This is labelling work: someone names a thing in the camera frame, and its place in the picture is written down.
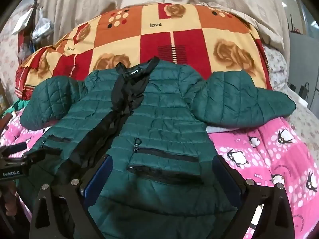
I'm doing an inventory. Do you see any teal cloth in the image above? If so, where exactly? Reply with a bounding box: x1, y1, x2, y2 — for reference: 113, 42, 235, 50
12, 99, 32, 109

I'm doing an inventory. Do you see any white floral bed sheet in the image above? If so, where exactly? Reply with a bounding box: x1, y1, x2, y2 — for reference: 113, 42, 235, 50
262, 43, 319, 160

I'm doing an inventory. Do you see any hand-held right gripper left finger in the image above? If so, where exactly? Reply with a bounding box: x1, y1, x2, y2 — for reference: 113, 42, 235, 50
29, 154, 112, 239

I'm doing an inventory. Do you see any white paper sheet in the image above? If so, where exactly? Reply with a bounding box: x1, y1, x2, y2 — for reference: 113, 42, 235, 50
11, 7, 35, 36

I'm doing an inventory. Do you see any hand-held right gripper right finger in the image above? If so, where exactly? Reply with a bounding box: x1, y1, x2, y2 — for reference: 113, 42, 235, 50
212, 154, 296, 239

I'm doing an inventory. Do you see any green quilted jacket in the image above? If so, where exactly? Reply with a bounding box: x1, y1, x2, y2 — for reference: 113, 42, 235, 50
15, 56, 297, 239

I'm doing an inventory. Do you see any person's left hand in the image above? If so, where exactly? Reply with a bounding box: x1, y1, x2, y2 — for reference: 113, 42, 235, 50
0, 180, 19, 216

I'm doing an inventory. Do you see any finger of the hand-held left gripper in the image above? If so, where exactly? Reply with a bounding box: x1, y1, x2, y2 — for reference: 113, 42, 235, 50
0, 142, 28, 156
22, 149, 63, 166

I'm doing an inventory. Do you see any beige patterned curtain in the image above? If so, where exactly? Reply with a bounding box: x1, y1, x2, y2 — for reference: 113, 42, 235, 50
37, 0, 291, 53

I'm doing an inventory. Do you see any red orange rose-print blanket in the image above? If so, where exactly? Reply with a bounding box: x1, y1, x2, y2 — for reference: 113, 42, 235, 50
15, 2, 273, 100

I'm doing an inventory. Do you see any clear plastic bag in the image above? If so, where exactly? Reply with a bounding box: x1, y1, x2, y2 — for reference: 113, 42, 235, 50
31, 17, 55, 44

